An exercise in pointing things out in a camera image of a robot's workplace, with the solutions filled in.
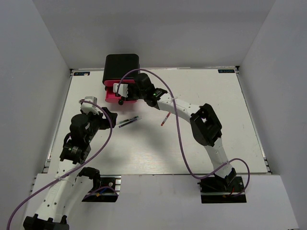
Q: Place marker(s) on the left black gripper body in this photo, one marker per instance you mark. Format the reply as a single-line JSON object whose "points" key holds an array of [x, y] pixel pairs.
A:
{"points": [[97, 122]]}

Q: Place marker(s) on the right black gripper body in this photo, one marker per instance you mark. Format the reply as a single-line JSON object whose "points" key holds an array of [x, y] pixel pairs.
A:
{"points": [[134, 93]]}

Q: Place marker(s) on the pink drawer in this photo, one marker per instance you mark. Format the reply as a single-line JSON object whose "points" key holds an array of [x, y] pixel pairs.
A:
{"points": [[111, 97], [109, 83]]}

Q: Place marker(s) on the pink top drawer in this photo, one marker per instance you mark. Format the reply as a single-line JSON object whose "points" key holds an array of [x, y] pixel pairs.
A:
{"points": [[109, 83]]}

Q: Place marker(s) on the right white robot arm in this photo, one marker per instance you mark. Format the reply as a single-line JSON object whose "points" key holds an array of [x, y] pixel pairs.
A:
{"points": [[205, 125]]}

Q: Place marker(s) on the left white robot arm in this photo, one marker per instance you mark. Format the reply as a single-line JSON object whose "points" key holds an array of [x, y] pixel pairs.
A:
{"points": [[73, 180]]}

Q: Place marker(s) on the blue pen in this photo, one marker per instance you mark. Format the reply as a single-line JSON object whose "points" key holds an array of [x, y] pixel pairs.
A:
{"points": [[127, 123]]}

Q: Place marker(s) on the green capped pen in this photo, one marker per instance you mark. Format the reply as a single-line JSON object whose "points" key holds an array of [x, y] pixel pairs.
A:
{"points": [[127, 120]]}

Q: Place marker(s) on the black drawer cabinet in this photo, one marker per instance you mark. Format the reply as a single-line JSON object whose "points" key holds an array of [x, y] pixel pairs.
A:
{"points": [[117, 65]]}

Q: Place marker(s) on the red pen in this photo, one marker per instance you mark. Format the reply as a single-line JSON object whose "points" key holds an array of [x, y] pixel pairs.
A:
{"points": [[165, 119]]}

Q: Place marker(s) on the left blue corner label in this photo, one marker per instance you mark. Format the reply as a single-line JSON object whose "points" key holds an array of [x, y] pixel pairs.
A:
{"points": [[86, 73]]}

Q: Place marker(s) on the blue corner label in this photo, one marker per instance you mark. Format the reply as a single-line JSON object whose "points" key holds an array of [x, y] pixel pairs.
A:
{"points": [[226, 70], [86, 73]]}

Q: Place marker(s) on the right blue corner label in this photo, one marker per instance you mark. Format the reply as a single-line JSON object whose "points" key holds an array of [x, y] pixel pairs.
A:
{"points": [[226, 70]]}

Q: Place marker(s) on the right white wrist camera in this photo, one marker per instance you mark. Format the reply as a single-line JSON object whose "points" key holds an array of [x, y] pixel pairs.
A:
{"points": [[121, 89]]}

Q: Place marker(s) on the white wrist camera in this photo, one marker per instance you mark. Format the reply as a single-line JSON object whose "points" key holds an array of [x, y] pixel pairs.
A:
{"points": [[121, 89], [88, 107]]}

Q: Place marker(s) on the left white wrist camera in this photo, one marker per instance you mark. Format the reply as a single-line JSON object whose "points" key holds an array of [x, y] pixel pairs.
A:
{"points": [[88, 107]]}

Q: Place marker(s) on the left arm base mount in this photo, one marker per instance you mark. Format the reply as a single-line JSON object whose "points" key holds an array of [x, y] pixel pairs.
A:
{"points": [[105, 188]]}

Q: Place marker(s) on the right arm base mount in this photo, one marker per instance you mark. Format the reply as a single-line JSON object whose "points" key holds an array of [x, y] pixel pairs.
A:
{"points": [[214, 192]]}

